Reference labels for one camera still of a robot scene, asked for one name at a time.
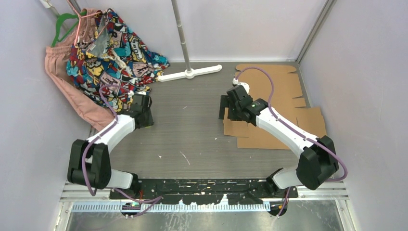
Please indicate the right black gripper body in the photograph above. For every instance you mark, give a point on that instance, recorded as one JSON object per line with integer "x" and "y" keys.
{"x": 233, "y": 111}

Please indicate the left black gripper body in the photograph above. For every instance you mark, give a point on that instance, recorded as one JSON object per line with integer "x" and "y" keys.
{"x": 148, "y": 121}

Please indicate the brown cardboard box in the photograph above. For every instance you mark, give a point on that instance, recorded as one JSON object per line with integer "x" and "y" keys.
{"x": 283, "y": 84}

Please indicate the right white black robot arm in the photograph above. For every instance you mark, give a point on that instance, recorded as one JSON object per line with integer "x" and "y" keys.
{"x": 317, "y": 160}

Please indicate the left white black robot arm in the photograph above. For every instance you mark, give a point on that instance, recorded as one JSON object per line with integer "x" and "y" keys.
{"x": 90, "y": 163}

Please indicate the white stand with pole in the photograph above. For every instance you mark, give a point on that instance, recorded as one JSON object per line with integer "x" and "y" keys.
{"x": 189, "y": 72}

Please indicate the colourful comic print shorts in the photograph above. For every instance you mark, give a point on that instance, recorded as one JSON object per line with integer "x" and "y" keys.
{"x": 113, "y": 63}

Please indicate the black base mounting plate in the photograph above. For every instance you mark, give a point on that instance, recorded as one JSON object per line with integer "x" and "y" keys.
{"x": 205, "y": 192}

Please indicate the pink shorts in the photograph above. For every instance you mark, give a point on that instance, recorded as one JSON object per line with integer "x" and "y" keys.
{"x": 57, "y": 57}

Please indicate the pink clothes hanger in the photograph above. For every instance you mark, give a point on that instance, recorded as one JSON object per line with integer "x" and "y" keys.
{"x": 85, "y": 30}

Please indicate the green clothes hanger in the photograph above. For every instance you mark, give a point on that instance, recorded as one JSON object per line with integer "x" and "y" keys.
{"x": 59, "y": 26}

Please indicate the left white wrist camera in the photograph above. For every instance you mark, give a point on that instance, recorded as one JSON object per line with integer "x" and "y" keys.
{"x": 132, "y": 93}

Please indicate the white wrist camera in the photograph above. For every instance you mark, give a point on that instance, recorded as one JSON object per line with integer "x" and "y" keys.
{"x": 132, "y": 93}
{"x": 236, "y": 82}

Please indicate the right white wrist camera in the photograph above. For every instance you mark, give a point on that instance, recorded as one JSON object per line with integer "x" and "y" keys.
{"x": 236, "y": 82}

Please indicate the aluminium frame rail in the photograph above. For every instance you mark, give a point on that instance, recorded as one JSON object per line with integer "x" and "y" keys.
{"x": 161, "y": 154}

